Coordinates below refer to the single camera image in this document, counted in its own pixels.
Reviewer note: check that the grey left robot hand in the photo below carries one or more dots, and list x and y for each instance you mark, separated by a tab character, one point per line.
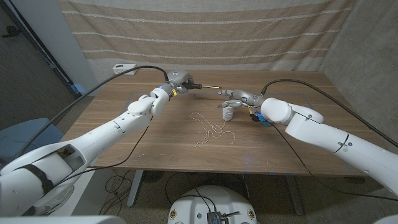
178	77

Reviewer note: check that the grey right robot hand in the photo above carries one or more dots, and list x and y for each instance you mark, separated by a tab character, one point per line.
247	98

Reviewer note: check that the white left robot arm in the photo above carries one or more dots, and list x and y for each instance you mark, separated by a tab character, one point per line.
102	133

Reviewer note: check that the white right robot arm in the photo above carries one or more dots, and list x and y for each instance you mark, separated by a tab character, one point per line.
320	130

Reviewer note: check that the colourful stacked cups toy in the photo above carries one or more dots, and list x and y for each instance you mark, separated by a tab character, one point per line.
266	123

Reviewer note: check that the beige striped cloth backdrop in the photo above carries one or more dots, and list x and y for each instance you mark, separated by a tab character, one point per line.
202	31

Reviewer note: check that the white power strip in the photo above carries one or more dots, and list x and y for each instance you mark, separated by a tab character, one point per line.
119	69

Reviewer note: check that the grey table leg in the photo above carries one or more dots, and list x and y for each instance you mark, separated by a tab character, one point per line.
135	186
293	193

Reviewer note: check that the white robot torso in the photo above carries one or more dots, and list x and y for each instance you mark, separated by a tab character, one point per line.
211	202

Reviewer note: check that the white floor board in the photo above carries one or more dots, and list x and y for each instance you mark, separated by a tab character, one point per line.
84	193

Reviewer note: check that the white sneaker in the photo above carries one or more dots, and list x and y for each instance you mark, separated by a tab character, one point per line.
60	199

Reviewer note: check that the blue upholstered chair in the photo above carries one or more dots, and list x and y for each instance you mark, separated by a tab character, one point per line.
18	133

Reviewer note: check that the black door frame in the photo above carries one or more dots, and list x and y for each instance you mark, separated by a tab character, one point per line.
40	49

